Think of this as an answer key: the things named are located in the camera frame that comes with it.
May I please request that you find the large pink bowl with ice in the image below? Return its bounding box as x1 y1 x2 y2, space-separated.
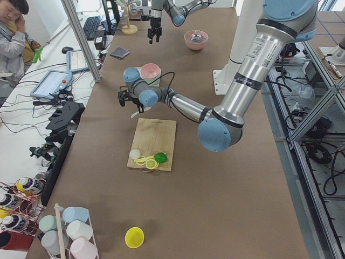
184 30 209 50

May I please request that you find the black keyboard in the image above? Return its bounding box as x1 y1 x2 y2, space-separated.
82 16 101 40

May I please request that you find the yellow plastic knife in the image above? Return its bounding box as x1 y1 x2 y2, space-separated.
134 155 154 163

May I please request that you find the yellow lemon slice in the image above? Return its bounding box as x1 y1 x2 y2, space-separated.
145 159 159 170

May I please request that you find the wooden cutting board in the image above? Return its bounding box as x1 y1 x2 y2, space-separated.
131 118 177 172

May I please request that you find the white column base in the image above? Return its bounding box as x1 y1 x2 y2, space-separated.
213 0 263 95

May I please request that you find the white garlic bulb toy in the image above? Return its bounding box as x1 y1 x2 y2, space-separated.
129 149 141 160

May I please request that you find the wooden mug tree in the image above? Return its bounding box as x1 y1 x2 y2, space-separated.
115 0 138 35

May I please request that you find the white ceramic spoon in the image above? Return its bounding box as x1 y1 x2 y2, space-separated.
130 107 151 119

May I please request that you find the bottle wire basket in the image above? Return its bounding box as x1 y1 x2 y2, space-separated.
1 177 46 236

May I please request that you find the green bowl stack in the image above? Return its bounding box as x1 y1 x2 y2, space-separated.
141 75 161 87

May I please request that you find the blue teach pendant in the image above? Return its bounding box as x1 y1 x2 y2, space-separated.
66 50 89 73
30 70 73 100

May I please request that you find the black slotted tool holder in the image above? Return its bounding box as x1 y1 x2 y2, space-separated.
45 101 85 144

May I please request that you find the aluminium frame post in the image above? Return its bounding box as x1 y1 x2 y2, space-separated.
61 0 101 83

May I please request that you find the person in gray jacket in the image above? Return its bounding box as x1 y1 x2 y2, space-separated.
1 0 41 84

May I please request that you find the cream rabbit tray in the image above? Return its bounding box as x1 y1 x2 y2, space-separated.
134 66 162 87

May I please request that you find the blue teach pendant far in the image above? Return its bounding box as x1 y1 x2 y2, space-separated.
66 50 89 73

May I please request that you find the pastel cup rack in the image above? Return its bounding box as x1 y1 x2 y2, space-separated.
39 203 100 258

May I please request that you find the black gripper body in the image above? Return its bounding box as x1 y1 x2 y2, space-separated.
148 17 162 37
129 97 143 108

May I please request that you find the gray cloth pad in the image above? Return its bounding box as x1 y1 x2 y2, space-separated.
110 46 130 60

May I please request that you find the green lime toy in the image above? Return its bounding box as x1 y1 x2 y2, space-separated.
154 152 168 163

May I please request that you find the small pink bowl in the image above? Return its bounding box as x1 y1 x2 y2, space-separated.
140 63 161 79

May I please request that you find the blue teach pendant near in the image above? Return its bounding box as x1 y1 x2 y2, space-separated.
30 70 73 100

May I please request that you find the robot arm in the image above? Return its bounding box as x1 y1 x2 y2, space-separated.
123 1 318 152
147 0 216 44

